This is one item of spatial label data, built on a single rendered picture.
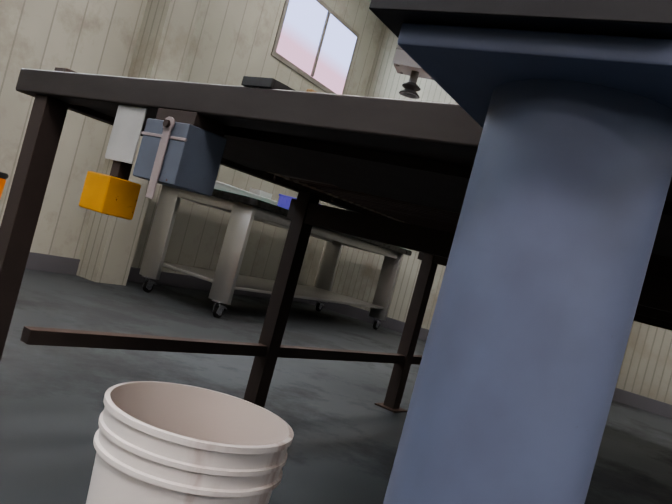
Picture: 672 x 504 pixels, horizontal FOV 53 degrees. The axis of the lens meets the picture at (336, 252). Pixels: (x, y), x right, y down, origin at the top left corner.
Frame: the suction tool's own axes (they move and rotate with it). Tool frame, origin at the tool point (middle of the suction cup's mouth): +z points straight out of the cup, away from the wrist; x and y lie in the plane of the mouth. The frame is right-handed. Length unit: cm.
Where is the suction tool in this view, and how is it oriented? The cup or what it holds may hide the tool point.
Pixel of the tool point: (409, 95)
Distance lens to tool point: 139.9
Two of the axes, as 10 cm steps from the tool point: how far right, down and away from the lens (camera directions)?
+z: -2.6, 9.7, 0.0
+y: -9.3, -2.5, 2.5
